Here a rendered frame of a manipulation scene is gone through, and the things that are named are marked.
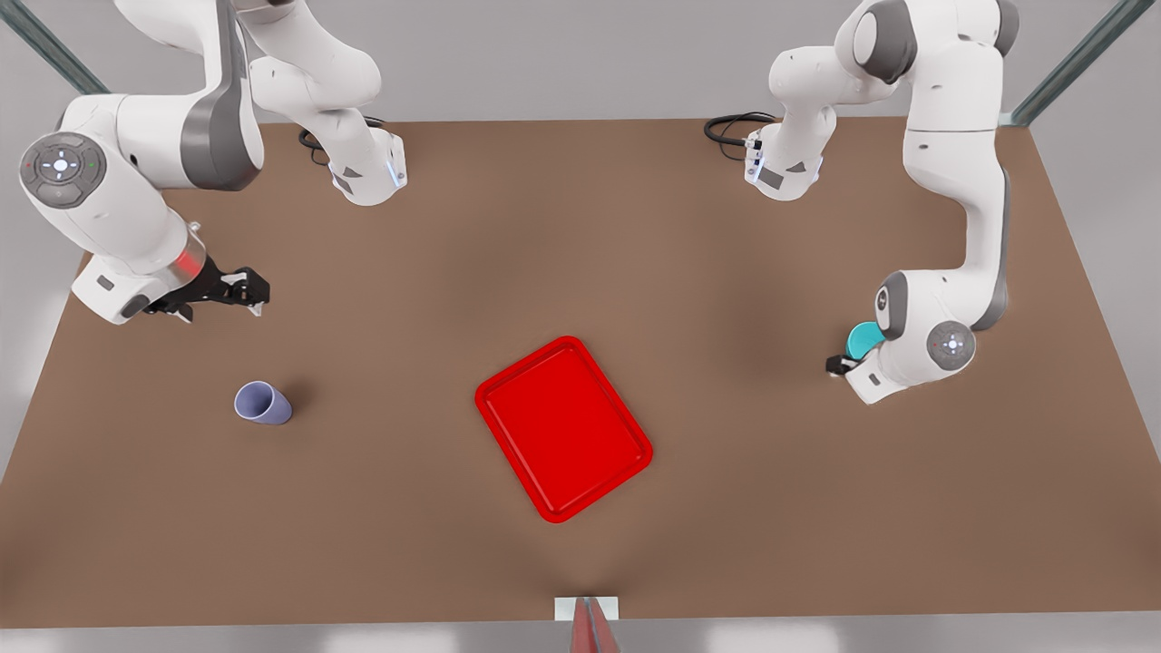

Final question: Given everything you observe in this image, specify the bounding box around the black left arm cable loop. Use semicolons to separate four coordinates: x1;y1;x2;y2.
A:
704;112;778;163

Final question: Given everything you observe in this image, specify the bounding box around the black right arm cable loop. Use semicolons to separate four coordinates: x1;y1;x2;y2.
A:
298;115;387;170

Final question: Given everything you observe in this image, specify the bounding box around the red rectangular tray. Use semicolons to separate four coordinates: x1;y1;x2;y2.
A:
474;336;655;525

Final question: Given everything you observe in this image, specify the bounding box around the teal bowl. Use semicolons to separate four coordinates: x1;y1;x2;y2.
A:
845;321;886;362

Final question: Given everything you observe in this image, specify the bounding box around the lavender cup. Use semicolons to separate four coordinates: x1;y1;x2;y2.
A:
234;381;294;426

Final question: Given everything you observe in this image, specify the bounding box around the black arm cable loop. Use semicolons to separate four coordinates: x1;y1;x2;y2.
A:
704;112;778;163
298;115;387;170

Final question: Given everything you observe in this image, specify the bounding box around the silver frame post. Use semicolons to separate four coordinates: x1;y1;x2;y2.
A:
1000;0;1159;128
0;0;112;97
554;595;621;653

